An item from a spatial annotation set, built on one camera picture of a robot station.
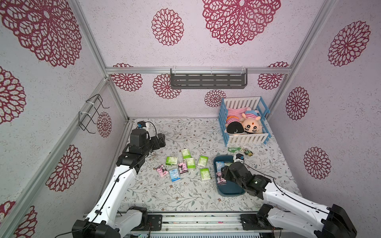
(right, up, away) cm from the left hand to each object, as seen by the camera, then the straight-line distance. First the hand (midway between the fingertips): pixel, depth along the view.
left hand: (157, 138), depth 78 cm
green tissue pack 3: (+18, -16, +14) cm, 28 cm away
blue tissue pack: (+36, -17, +13) cm, 42 cm away
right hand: (+38, -20, +5) cm, 43 cm away
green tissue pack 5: (+26, -22, +9) cm, 35 cm away
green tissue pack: (+15, -11, +19) cm, 26 cm away
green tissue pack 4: (+26, -15, +15) cm, 34 cm away
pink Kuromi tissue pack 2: (+13, -19, +12) cm, 26 cm away
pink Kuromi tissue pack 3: (0, -20, +11) cm, 23 cm away
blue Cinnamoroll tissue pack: (+8, -22, +9) cm, 26 cm away
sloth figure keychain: (+56, -10, +21) cm, 61 cm away
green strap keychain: (+48, -10, +24) cm, 54 cm away
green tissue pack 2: (+6, -15, +16) cm, 23 cm away
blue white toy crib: (+68, +21, +34) cm, 79 cm away
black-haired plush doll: (+46, +6, +18) cm, 50 cm away
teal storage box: (+40, -27, +1) cm, 49 cm away
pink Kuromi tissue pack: (+35, -25, +7) cm, 43 cm away
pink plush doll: (+53, +19, +33) cm, 65 cm away
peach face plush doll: (+58, +8, +20) cm, 62 cm away
